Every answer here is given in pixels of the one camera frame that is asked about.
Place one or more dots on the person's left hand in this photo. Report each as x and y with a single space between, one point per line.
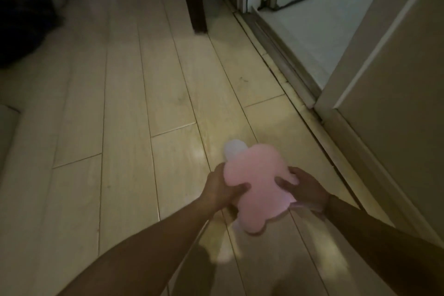
216 190

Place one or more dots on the dark bag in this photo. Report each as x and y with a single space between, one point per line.
22 14

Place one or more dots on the person's left thumb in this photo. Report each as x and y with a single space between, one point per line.
240 188

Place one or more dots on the pink plush toy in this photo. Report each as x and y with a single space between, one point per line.
258 184

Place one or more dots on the beige door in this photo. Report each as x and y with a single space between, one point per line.
395 98

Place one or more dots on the person's right hand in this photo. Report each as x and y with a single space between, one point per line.
310 190

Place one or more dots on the person's right thumb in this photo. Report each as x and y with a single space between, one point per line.
285 183

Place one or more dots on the person's right forearm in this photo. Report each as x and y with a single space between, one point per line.
385 250

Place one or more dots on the person's left forearm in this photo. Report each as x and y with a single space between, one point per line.
138 257

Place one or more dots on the metal door threshold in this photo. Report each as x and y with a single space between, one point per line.
281 56

